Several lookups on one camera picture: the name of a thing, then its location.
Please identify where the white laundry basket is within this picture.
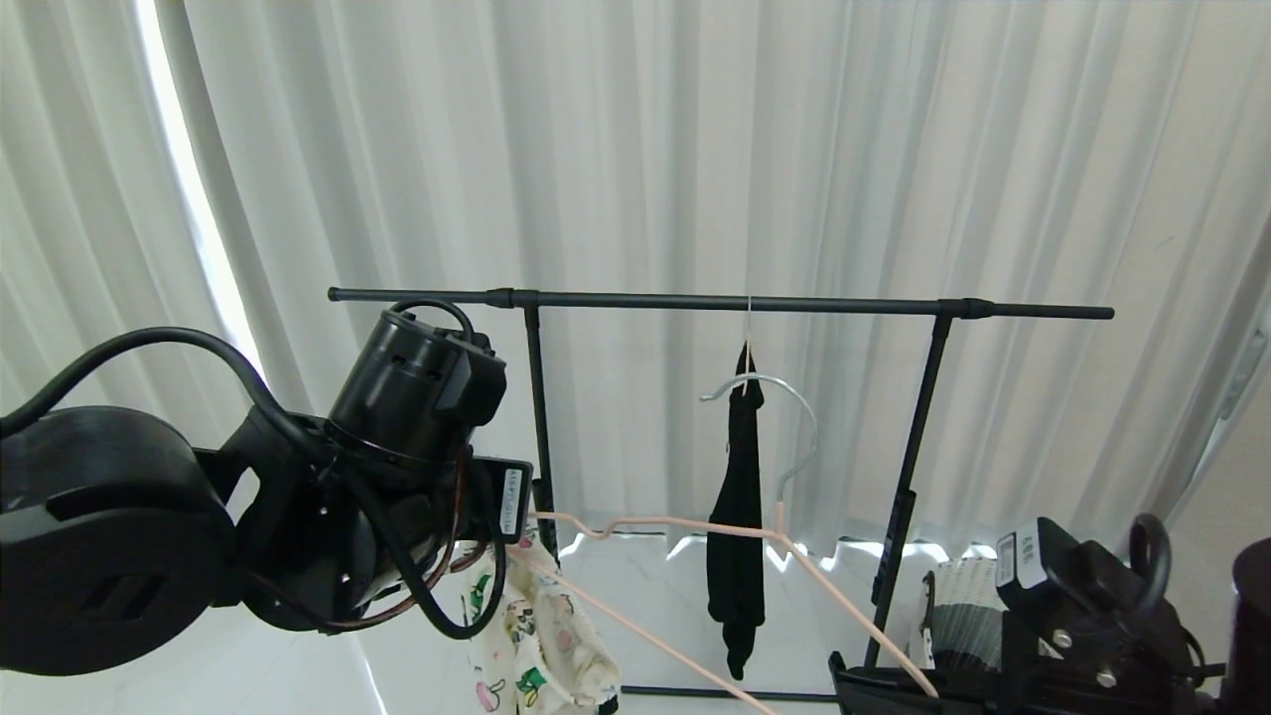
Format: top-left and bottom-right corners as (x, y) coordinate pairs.
(918, 556), (1009, 676)

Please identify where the black garment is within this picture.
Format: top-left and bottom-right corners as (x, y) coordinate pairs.
(707, 343), (768, 682)

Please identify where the black clothes rack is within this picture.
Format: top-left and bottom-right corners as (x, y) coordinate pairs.
(328, 287), (1115, 702)

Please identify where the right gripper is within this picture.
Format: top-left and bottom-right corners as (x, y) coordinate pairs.
(829, 516), (1088, 715)

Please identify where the cream printed garment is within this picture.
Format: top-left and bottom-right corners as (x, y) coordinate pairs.
(465, 531), (622, 715)

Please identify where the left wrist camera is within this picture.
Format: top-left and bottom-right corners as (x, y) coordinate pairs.
(326, 308), (509, 470)

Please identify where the white curtain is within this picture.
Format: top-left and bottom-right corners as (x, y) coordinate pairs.
(0, 0), (1271, 559)

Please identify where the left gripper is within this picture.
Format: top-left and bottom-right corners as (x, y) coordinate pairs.
(377, 455), (534, 619)

